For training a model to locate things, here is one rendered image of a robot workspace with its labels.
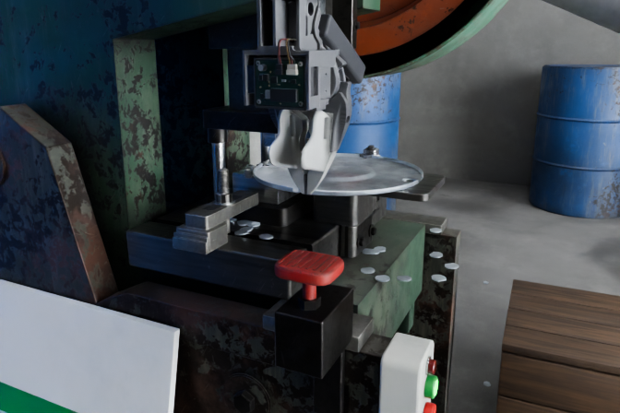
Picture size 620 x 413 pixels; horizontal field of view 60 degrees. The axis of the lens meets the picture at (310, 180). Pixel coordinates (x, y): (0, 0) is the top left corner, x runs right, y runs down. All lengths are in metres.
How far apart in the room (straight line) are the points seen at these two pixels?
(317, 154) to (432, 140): 3.77
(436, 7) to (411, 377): 0.77
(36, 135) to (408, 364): 0.66
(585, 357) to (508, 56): 3.06
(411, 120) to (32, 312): 3.60
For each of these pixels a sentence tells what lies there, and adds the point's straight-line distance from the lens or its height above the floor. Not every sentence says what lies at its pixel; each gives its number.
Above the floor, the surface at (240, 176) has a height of 0.78.
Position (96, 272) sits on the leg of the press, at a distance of 0.97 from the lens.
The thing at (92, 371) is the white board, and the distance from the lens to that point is 0.98.
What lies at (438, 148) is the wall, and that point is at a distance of 4.30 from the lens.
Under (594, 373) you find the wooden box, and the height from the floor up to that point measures 0.32.
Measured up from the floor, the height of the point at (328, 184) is 0.78.
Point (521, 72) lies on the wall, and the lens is 4.16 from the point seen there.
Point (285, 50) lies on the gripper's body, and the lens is 0.50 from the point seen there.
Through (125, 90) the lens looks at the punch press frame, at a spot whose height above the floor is 0.92.
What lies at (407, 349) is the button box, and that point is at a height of 0.63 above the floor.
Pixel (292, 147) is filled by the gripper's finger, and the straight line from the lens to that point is 0.57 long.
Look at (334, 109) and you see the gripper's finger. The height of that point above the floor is 0.93.
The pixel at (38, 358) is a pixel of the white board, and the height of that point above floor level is 0.48.
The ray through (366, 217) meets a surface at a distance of 0.94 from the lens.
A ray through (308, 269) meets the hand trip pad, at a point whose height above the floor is 0.76.
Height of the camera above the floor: 0.99
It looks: 14 degrees down
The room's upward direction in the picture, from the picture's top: straight up
